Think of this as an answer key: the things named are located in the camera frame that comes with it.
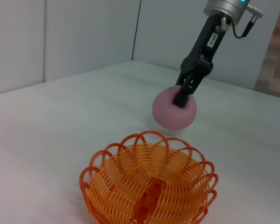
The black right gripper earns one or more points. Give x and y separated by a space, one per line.
200 58

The pink toy peach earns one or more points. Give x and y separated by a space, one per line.
168 114

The orange plastic woven basket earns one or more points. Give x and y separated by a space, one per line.
177 168

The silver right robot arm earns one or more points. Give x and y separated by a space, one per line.
226 8

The small silver round plug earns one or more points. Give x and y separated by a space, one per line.
225 24

